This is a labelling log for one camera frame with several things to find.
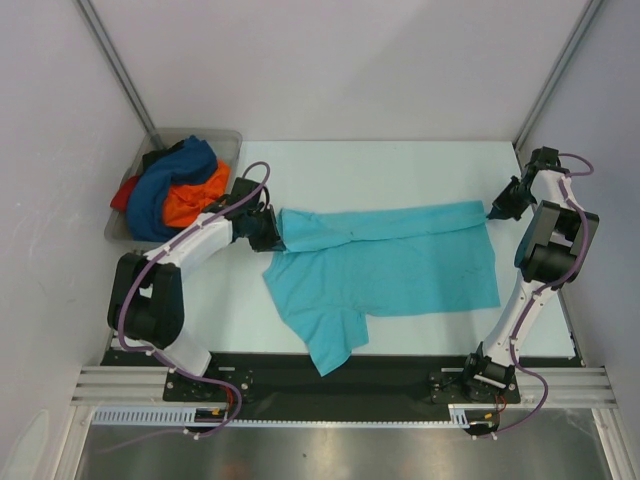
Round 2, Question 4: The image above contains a light blue t-shirt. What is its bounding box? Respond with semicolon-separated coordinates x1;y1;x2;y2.
263;201;500;376

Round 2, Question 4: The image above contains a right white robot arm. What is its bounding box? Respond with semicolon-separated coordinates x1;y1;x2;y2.
460;147;599;403

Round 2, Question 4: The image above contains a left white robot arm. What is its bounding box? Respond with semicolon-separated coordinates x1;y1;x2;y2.
107;178;284;400

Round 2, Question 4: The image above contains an orange t-shirt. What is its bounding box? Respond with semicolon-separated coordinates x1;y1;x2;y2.
162;160;231;228

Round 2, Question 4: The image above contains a dark blue t-shirt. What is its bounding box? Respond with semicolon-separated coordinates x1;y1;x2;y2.
125;135;218;243

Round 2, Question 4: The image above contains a black t-shirt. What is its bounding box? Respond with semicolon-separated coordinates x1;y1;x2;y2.
142;140;184;172

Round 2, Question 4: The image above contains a red t-shirt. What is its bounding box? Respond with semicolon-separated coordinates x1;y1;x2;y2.
110;176;139;212

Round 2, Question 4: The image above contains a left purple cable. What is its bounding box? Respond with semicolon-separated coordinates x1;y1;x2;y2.
94;160;274;454

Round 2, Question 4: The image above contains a purple cable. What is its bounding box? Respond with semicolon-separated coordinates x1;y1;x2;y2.
94;160;274;454
469;152;596;441

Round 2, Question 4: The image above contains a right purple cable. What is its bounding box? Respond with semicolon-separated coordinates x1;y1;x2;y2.
469;152;596;441

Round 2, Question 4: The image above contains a left aluminium corner post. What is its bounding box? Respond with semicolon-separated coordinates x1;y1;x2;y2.
73;0;164;149

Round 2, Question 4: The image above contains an aluminium corner post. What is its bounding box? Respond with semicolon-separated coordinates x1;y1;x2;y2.
512;0;608;155
73;0;164;149

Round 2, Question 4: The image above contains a right aluminium corner post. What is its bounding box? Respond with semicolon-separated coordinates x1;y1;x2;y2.
512;0;608;155

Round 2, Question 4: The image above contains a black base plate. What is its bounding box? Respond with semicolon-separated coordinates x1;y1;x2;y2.
99;349;586;424

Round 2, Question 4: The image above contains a white cable duct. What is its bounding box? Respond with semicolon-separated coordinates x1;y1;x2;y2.
92;406;497;429

